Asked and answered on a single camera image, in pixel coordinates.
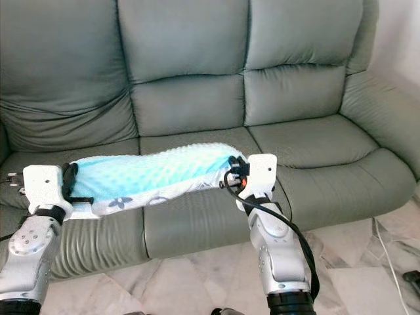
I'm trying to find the grey-green leather sofa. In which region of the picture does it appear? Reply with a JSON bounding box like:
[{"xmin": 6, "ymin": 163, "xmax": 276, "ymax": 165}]
[{"xmin": 0, "ymin": 0, "xmax": 420, "ymax": 280}]

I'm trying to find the teal dotted pillow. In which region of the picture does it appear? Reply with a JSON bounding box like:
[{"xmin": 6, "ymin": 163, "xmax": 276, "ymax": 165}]
[{"xmin": 66, "ymin": 142, "xmax": 243, "ymax": 218}]

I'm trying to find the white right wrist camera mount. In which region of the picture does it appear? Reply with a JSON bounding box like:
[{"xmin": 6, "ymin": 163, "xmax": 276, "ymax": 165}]
[{"xmin": 245, "ymin": 153, "xmax": 278, "ymax": 195}]

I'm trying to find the white floor cable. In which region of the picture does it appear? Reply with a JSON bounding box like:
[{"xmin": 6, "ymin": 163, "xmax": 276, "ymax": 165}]
[{"xmin": 371, "ymin": 217, "xmax": 411, "ymax": 300}]

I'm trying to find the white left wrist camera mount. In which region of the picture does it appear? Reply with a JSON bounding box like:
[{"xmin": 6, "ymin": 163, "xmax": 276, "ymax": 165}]
[{"xmin": 23, "ymin": 164, "xmax": 70, "ymax": 215}]

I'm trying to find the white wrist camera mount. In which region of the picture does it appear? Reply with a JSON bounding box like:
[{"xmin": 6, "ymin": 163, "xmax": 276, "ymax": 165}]
[
  {"xmin": 245, "ymin": 153, "xmax": 278, "ymax": 195},
  {"xmin": 23, "ymin": 164, "xmax": 70, "ymax": 215}
]

